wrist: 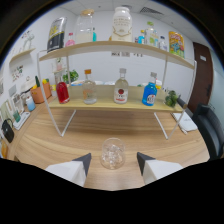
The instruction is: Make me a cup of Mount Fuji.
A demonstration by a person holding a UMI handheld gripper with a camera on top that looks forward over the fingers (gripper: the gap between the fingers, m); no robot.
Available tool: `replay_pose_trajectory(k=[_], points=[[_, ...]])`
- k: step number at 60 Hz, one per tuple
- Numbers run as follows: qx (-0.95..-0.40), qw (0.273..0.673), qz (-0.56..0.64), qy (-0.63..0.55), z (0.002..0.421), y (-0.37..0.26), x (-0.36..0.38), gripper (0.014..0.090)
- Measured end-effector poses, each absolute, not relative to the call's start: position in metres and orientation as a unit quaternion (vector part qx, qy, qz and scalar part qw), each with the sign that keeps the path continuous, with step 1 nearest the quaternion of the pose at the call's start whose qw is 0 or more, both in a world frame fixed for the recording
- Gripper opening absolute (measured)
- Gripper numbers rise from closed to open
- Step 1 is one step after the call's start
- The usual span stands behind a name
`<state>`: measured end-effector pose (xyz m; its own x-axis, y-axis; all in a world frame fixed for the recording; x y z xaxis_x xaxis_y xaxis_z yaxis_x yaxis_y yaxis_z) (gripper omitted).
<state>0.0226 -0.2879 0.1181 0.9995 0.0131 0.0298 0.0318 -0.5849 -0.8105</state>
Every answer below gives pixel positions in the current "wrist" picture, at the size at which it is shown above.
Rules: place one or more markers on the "pink liquid bottle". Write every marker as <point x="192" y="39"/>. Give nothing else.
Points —
<point x="70" y="42"/>

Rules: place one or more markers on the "ceiling air vent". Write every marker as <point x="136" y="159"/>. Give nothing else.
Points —
<point x="147" y="10"/>

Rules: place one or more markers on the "black and yellow can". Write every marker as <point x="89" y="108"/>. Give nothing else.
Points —
<point x="56" y="35"/>

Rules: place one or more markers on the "two-tier wooden shelf rack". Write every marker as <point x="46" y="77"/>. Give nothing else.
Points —
<point x="106" y="46"/>

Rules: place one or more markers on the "wooden wall shelf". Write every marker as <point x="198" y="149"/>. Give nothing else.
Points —
<point x="21" y="54"/>

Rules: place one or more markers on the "small clear bottle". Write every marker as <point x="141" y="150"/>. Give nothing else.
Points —
<point x="162" y="43"/>

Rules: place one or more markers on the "clear bottle with red label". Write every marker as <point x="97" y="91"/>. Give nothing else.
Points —
<point x="121" y="91"/>

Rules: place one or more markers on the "black kettle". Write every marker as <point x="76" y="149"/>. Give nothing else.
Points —
<point x="7" y="131"/>

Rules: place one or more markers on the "black chair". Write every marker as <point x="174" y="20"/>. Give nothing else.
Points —
<point x="210" y="130"/>

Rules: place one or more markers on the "orange basket with toy vegetables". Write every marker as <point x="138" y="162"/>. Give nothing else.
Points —
<point x="41" y="94"/>

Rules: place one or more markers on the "clear bottle with orange cap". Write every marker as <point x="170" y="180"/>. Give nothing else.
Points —
<point x="89" y="91"/>

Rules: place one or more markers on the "green cup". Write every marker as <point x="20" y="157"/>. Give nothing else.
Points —
<point x="16" y="116"/>

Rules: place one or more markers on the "yellow printed can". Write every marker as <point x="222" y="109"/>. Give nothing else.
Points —
<point x="176" y="43"/>

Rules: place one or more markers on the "small light blue bottle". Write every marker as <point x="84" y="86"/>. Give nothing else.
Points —
<point x="141" y="38"/>

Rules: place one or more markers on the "glass jar with wooden lid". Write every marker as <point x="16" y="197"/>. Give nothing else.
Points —
<point x="84" y="28"/>

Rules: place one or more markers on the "green leafy plant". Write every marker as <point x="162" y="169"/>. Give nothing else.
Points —
<point x="71" y="76"/>

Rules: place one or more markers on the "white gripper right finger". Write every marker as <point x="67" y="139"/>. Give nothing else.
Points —
<point x="156" y="168"/>

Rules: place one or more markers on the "pale blue plastic bottle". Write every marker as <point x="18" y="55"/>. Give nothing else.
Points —
<point x="30" y="104"/>

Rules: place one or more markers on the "white tray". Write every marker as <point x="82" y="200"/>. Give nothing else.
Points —
<point x="22" y="120"/>

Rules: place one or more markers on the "white notebook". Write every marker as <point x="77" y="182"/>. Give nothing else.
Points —
<point x="185" y="121"/>

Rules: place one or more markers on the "brown door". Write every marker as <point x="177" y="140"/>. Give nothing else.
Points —
<point x="201" y="78"/>

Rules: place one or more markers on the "small green potted plant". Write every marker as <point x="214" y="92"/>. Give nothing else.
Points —
<point x="171" y="98"/>

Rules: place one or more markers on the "white milk bottle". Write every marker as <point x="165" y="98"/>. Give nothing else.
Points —
<point x="122" y="25"/>

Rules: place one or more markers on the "blue liquid bottle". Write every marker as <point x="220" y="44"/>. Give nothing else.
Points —
<point x="149" y="95"/>

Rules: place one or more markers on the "clear bottle with green cap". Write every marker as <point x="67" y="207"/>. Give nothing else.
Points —
<point x="150" y="35"/>

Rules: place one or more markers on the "red liquid bottle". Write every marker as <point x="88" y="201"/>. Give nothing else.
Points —
<point x="62" y="93"/>

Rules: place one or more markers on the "clear glass cup with ice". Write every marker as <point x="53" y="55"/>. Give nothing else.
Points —
<point x="112" y="153"/>

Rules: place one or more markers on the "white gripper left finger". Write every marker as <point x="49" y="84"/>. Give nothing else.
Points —
<point x="71" y="170"/>

